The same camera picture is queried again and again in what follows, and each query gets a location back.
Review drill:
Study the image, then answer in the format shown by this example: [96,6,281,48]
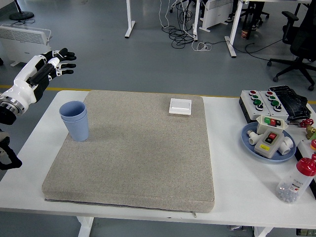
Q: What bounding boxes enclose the black floor cables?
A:
[168,0,198,49]

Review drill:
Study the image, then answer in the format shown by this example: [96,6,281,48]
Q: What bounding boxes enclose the white cable with plug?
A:
[192,41,212,52]

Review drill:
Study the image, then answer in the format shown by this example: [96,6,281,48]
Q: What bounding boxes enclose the brass valve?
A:
[305,125,316,141]

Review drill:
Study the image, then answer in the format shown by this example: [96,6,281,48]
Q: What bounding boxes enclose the grey four-button control box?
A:
[238,90,272,124]
[258,90,289,121]

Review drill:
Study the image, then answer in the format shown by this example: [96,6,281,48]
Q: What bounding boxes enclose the white three-button switch box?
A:
[255,115,289,135]

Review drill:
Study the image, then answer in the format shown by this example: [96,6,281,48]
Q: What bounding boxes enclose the white wall switch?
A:
[169,98,193,116]

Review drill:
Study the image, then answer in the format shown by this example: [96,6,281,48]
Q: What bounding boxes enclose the black fan stand base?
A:
[9,0,35,21]

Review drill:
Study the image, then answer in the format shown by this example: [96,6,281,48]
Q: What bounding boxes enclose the white pipe fitting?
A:
[246,130,260,146]
[278,136,295,156]

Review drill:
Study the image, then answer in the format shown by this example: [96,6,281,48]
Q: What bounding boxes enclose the clear bottle red cap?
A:
[276,154,316,204]

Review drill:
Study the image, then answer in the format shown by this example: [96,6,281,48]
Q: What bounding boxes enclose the green box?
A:
[296,229,316,237]

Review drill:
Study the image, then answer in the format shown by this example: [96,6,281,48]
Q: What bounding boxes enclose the black office chair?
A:
[267,0,316,91]

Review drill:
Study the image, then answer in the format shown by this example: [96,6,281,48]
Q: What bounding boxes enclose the grey two-button switch box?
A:
[254,130,284,158]

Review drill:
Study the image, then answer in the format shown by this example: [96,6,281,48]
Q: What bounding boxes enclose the grey-brown mat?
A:
[41,89,215,213]

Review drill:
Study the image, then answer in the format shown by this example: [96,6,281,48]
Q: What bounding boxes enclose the white desk leg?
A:
[192,0,202,41]
[224,0,249,58]
[124,0,136,38]

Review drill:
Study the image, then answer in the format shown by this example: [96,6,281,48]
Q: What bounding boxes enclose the blue plate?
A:
[241,121,297,165]

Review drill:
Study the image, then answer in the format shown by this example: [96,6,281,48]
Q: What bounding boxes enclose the white emergency stop box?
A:
[295,139,316,161]

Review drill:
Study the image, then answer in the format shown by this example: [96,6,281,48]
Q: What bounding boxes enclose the blue ribbed cup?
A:
[61,114,90,142]
[59,100,88,123]

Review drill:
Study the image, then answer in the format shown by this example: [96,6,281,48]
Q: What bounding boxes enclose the white panel heater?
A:
[198,0,234,33]
[0,24,59,74]

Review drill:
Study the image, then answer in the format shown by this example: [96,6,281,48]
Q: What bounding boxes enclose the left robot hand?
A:
[0,47,77,110]

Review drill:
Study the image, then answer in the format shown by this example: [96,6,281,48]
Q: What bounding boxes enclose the white table leg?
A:
[76,216,94,237]
[254,226,274,237]

